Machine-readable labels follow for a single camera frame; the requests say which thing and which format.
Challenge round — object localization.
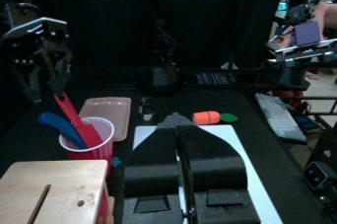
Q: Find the black square device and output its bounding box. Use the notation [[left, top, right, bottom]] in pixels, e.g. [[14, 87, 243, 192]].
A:
[[301, 160, 337, 191]]

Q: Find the orange toy carrot piece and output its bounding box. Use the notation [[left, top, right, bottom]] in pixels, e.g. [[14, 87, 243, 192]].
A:
[[190, 111, 222, 126]]

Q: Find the small metal ring clip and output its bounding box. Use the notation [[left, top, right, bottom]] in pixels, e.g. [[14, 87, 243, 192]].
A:
[[138, 97, 157, 122]]

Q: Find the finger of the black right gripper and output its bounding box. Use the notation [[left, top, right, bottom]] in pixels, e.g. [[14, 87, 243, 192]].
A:
[[10, 59, 44, 104], [41, 47, 73, 100]]

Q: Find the light wooden block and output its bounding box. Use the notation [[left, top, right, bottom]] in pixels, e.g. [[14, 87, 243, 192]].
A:
[[0, 159, 110, 224]]

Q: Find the pink plastic tray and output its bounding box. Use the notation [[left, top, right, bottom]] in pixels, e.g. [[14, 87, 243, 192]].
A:
[[77, 96, 133, 143]]

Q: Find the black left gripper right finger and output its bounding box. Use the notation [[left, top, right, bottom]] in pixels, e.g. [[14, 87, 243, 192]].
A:
[[174, 112, 262, 224]]

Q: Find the white cutting board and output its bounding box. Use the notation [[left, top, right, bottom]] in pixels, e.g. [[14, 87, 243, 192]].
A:
[[131, 123, 283, 224]]

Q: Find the small teal plastic piece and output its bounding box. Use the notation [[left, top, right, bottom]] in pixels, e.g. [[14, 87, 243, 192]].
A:
[[110, 156, 123, 169]]

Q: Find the grey computer keyboard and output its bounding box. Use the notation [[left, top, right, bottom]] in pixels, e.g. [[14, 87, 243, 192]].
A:
[[254, 92, 309, 145]]

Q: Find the purple box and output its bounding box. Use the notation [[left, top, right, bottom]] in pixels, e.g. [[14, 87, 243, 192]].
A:
[[290, 20, 323, 47]]

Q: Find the red plastic cup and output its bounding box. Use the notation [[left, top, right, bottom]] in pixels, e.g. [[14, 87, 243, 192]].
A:
[[57, 116, 115, 178]]

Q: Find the aluminium frame rail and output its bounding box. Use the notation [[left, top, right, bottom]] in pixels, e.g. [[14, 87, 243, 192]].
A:
[[266, 37, 337, 64]]

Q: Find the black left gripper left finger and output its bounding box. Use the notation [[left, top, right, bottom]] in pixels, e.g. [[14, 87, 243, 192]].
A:
[[122, 112, 185, 224]]

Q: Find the grey vented panel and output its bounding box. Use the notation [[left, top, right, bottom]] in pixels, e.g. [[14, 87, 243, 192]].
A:
[[195, 72, 233, 86]]

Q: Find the blue handled toy utensil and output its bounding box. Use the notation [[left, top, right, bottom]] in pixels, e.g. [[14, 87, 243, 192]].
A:
[[37, 112, 89, 150]]

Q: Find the green toy leaf piece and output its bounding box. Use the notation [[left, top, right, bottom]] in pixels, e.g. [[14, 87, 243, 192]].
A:
[[219, 112, 239, 124]]

